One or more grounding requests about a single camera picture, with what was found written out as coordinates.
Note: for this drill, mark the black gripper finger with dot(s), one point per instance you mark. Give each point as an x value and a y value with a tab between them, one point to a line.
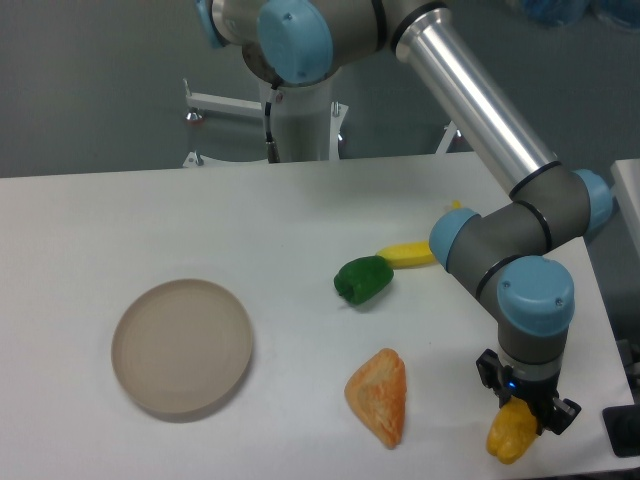
495	376
555	415

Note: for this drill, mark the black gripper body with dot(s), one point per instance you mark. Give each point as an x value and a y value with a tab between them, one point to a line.
535	384

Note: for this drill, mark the yellow toy pepper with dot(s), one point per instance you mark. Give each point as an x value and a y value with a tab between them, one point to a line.
512	432

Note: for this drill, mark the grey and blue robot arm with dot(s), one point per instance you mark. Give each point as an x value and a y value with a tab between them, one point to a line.
500	259

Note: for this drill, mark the green toy pepper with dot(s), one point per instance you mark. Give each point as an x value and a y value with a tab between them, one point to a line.
363	278

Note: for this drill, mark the beige round plate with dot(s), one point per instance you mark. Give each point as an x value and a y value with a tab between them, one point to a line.
182	349

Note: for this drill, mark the black device at right edge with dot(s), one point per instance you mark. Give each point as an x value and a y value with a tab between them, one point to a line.
622	426

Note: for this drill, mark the orange toy bread slice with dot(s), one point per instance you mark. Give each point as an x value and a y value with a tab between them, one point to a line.
376	393

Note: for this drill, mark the yellow toy corn cob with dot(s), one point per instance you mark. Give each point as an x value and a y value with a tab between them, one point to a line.
407	255

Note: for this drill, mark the blue object top right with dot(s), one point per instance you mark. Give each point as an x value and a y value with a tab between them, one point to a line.
618	15

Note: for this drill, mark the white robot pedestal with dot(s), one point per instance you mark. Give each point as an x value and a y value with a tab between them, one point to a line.
301	122

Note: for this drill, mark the white metal frame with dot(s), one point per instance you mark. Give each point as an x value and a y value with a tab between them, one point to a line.
200	104

